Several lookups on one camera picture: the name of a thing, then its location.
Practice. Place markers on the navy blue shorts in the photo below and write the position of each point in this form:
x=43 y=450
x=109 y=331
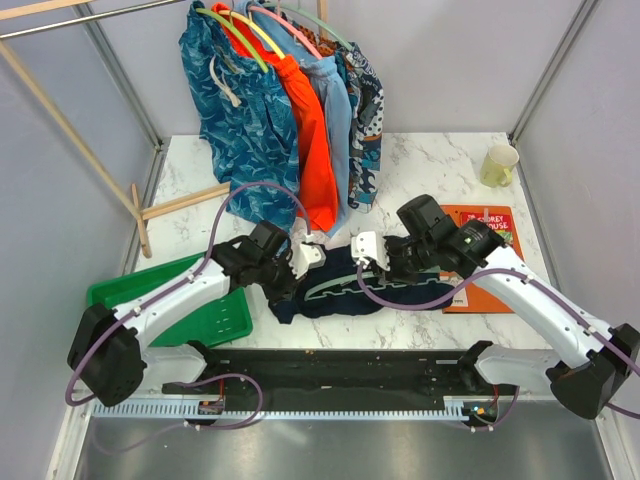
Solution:
x=338 y=263

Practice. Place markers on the green plastic tray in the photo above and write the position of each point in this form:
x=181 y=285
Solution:
x=216 y=323

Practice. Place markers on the blue patterned hanging shorts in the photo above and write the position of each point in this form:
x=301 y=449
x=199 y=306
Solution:
x=247 y=119

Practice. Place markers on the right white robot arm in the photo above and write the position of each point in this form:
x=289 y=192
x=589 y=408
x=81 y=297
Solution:
x=587 y=360

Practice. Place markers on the yellow hanger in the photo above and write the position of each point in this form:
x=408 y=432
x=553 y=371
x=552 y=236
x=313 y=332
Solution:
x=258 y=31

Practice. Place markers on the red green children's book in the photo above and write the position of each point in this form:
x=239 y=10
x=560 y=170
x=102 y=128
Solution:
x=502 y=224

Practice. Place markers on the pink hanger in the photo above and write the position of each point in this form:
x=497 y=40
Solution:
x=292 y=30

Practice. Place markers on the pale yellow mug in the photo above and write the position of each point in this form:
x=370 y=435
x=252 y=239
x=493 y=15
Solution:
x=498 y=165

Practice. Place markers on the patterned grey orange shorts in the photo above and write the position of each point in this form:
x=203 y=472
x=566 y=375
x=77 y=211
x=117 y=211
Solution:
x=366 y=96

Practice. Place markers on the metal clothes rail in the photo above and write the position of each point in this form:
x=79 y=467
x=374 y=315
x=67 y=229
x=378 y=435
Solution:
x=89 y=18

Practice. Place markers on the wooden clothes rack frame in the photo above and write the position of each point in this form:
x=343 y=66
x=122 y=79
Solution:
x=129 y=201

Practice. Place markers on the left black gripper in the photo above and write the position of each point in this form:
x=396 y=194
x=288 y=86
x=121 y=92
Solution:
x=287 y=289

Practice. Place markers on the lime green hanger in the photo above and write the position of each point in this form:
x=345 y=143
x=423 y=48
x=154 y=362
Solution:
x=224 y=22

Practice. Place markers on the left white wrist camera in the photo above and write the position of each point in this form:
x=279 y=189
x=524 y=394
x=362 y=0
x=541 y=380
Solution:
x=306 y=254

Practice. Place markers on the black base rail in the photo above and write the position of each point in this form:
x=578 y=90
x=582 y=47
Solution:
x=331 y=380

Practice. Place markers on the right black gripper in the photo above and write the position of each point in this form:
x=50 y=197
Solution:
x=394 y=274

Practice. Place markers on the white slotted cable duct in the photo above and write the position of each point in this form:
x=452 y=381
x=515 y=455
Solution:
x=196 y=410

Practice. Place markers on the mint green loaded hanger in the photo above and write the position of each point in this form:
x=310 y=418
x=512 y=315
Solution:
x=319 y=17

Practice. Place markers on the light blue hanging shorts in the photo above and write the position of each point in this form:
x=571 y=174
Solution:
x=331 y=91

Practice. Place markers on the orange notebook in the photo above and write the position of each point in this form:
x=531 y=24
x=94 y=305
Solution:
x=474 y=300

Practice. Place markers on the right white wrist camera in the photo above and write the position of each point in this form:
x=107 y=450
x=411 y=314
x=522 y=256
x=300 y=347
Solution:
x=370 y=247

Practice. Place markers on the orange hanging shorts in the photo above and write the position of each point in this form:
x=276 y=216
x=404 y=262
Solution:
x=317 y=184

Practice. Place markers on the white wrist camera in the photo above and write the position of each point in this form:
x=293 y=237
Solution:
x=370 y=247
x=306 y=254

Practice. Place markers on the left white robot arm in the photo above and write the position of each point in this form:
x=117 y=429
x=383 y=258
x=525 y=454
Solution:
x=109 y=351

